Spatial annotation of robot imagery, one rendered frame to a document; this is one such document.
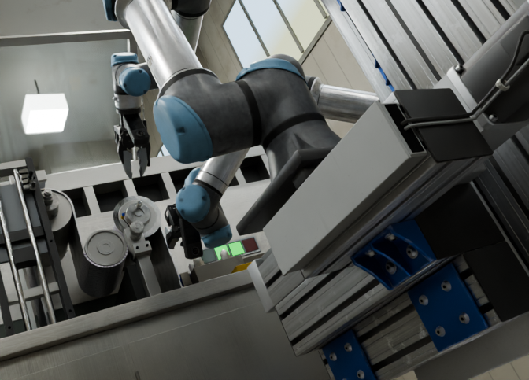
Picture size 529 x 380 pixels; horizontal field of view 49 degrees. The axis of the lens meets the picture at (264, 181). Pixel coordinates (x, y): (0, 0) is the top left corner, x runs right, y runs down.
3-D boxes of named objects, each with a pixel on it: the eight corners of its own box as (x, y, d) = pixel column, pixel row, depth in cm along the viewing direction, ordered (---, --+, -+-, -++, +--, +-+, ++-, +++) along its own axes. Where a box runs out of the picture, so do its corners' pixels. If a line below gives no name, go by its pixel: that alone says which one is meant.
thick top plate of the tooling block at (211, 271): (200, 285, 170) (193, 267, 173) (174, 329, 202) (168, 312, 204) (248, 271, 178) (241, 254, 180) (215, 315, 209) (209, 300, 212)
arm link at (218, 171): (308, 43, 135) (202, 226, 124) (312, 68, 145) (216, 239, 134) (264, 28, 139) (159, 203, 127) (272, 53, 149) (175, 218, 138)
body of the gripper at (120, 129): (138, 141, 178) (135, 102, 174) (148, 148, 172) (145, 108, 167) (114, 144, 175) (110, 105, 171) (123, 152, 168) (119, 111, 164)
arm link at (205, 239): (196, 241, 134) (181, 201, 139) (209, 253, 145) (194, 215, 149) (227, 227, 134) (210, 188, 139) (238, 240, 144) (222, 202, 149)
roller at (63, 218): (27, 237, 166) (16, 195, 171) (27, 271, 186) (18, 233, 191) (76, 226, 172) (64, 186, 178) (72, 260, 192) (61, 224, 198)
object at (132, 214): (126, 223, 174) (125, 201, 178) (125, 226, 176) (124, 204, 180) (151, 224, 177) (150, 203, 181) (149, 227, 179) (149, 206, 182)
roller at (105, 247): (90, 270, 166) (79, 233, 171) (84, 301, 186) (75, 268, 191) (131, 260, 171) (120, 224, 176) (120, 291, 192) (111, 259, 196)
